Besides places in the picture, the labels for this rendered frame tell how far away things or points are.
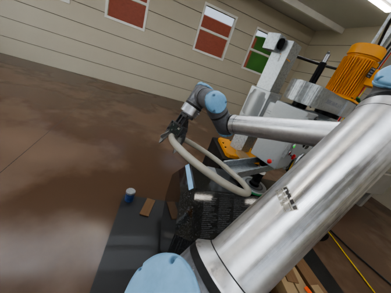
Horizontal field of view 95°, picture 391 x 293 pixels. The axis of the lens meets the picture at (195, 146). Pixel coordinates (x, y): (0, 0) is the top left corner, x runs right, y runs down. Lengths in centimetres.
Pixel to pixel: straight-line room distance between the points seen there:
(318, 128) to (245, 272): 48
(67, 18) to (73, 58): 106
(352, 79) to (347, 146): 153
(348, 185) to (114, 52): 713
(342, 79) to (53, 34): 735
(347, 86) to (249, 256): 174
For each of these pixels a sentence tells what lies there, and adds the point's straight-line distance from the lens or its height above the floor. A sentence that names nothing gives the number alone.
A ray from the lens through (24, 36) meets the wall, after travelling 802.
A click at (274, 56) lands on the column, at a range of 224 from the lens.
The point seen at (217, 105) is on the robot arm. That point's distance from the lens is 78.
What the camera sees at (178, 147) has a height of 128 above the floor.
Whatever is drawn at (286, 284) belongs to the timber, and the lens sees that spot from 208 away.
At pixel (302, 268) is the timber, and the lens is 251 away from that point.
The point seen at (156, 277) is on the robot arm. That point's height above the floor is 131.
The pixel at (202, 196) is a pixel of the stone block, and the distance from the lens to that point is 132.
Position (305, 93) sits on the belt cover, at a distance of 126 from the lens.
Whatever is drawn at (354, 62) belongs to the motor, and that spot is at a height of 196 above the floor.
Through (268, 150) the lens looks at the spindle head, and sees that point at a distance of 135.
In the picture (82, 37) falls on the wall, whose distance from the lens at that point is 743.
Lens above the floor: 161
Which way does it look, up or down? 25 degrees down
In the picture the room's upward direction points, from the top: 20 degrees clockwise
